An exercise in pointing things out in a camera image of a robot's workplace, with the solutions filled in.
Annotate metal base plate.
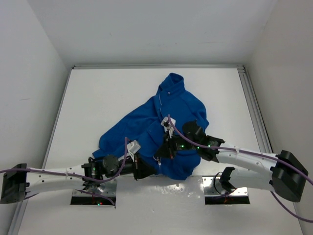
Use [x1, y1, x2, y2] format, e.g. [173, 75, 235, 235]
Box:
[82, 179, 117, 197]
[202, 176, 250, 197]

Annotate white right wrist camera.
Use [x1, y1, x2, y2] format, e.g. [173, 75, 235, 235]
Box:
[161, 117, 176, 132]

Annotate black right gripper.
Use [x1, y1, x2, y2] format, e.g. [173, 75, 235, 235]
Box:
[154, 129, 199, 159]

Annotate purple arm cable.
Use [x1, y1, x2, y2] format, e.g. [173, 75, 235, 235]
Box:
[0, 137, 133, 206]
[167, 114, 313, 223]

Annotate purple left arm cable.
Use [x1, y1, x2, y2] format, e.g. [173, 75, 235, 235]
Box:
[0, 137, 133, 206]

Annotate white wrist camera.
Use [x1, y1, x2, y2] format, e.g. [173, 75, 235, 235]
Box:
[127, 140, 141, 161]
[161, 117, 176, 132]

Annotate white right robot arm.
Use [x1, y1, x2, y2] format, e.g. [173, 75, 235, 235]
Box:
[155, 117, 308, 202]

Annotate blue zip-up jacket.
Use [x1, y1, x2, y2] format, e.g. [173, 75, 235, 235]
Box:
[93, 73, 209, 181]

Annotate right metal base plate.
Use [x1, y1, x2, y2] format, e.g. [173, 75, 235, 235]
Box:
[202, 176, 250, 197]

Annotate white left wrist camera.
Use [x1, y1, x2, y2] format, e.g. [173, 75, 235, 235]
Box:
[127, 140, 141, 161]

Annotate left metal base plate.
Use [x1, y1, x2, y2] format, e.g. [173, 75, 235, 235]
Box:
[82, 179, 117, 197]

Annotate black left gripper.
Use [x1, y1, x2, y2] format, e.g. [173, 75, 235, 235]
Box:
[105, 151, 157, 180]

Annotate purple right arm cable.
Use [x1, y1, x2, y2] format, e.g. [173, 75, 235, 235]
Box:
[167, 114, 313, 223]

